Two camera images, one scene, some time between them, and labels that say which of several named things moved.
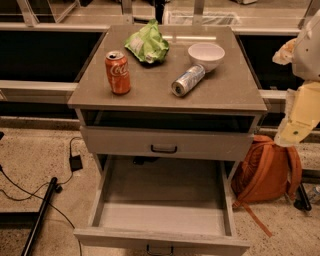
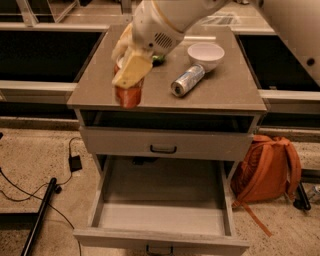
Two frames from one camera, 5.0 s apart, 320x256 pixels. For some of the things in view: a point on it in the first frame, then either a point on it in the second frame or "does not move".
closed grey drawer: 166,143 does not move
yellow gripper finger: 285,54 -> 123,43
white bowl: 209,55 does not move
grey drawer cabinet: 213,123 does not move
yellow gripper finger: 302,114 -> 133,70
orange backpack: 265,172 does not move
